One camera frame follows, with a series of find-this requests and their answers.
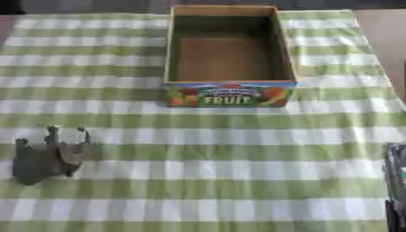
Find grey toy elephant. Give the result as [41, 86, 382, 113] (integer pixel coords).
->
[11, 124, 94, 186]

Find cardboard box with printed front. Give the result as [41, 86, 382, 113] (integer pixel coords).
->
[161, 5, 300, 109]

